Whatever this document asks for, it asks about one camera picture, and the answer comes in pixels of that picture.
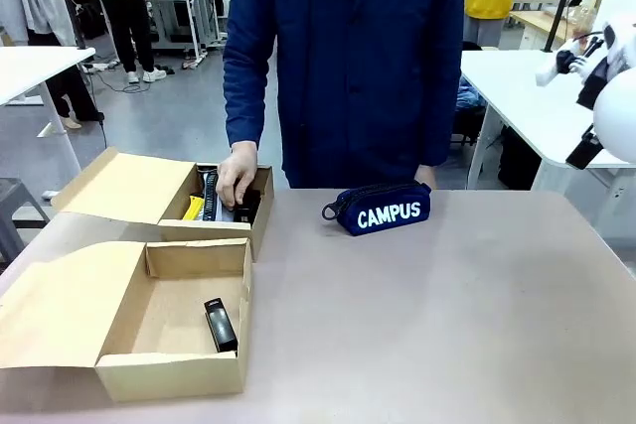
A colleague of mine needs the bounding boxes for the person's right hand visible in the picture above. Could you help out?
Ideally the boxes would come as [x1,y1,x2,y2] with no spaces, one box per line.
[216,140,259,211]

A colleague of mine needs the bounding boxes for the person's left hand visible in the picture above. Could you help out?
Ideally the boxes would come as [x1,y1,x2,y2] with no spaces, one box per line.
[414,164,438,191]

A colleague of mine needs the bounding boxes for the black rectangular box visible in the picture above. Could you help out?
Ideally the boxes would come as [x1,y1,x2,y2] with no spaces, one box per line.
[232,189,263,225]

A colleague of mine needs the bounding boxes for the yellow black utility knife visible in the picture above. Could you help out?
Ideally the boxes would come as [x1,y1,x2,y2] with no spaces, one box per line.
[181,195,206,222]

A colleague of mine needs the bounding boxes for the black stapler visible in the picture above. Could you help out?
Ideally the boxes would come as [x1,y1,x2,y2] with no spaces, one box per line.
[203,298,239,353]

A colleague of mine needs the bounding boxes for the person's right forearm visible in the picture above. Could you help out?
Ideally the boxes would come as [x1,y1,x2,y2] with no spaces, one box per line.
[223,54,279,151]

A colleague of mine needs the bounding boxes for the person's left forearm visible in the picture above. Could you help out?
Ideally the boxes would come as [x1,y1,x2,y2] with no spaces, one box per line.
[415,61,466,168]

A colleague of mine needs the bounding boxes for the brown cardboard box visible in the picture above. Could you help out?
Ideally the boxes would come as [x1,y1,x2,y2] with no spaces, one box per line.
[0,237,255,404]
[51,146,275,262]

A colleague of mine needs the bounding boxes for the navy CAMPUS pencil case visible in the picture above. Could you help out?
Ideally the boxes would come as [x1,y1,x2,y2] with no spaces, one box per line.
[321,181,432,237]

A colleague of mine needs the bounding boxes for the white table with thick legs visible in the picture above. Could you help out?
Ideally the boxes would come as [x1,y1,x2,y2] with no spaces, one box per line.
[459,49,636,246]

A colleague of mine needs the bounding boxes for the person's navy jacket torso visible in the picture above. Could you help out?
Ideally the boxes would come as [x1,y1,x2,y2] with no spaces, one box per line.
[222,0,468,191]

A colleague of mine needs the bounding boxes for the gray metal workbench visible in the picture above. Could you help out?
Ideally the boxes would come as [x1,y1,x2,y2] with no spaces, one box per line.
[143,0,230,71]

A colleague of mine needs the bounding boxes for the wooden top table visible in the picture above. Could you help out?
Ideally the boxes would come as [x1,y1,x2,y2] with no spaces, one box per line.
[509,9,593,51]

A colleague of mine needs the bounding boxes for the gray metal stool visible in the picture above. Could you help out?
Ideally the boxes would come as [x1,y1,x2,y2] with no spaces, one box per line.
[0,177,52,266]

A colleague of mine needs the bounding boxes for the white table with thin legs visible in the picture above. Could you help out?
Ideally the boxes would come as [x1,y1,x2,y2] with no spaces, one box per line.
[0,45,96,175]

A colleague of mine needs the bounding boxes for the black floor cable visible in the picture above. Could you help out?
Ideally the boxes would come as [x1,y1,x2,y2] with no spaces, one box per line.
[82,60,146,95]

